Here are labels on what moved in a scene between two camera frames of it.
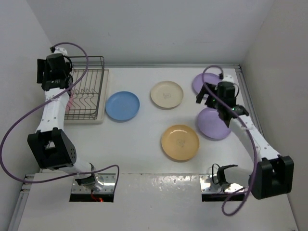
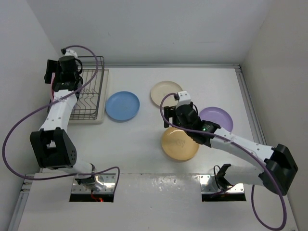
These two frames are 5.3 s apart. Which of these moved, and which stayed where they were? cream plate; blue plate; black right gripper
Moved: black right gripper
Stayed: cream plate; blue plate
